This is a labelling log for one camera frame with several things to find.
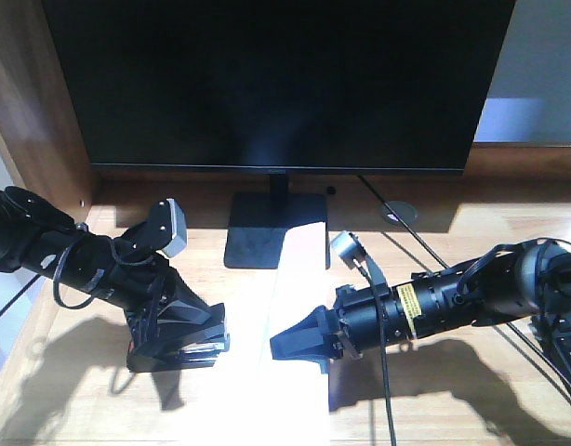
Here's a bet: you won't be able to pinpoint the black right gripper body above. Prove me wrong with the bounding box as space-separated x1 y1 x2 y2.
333 285 402 354

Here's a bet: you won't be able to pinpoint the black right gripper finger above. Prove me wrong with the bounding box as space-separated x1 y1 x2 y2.
270 306 337 361

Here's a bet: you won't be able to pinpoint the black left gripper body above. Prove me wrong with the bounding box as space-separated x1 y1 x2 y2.
111 257 212 359

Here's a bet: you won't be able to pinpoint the black stapler orange button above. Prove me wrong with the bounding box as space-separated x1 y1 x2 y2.
126 303 230 373

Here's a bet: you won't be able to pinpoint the white paper sheets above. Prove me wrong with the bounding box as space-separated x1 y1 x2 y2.
179 222 329 445

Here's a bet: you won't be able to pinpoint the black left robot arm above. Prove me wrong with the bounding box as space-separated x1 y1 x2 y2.
0 186 223 357

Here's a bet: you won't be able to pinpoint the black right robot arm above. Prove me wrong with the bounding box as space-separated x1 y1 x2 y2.
270 233 571 363

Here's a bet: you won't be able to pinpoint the black monitor stand base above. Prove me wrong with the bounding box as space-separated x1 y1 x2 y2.
223 174 330 269

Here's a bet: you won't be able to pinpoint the black keyboard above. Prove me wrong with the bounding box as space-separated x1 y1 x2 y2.
531 311 571 393

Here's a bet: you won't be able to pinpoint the black computer monitor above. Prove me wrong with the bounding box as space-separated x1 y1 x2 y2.
43 1 514 173

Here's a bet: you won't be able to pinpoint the black right camera cable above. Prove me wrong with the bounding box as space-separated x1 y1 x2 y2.
352 257 399 446

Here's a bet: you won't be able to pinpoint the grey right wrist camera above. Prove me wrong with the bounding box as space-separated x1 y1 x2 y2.
330 230 367 269

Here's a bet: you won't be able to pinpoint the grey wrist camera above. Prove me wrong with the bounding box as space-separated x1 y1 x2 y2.
330 230 367 269
114 198 187 264

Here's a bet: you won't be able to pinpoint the grey desk cable grommet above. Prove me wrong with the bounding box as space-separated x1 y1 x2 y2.
380 201 418 226

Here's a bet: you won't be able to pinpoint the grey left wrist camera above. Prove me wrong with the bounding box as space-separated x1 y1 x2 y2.
114 198 187 264

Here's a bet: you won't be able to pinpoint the black monitor cable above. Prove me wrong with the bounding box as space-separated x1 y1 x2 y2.
357 174 454 273

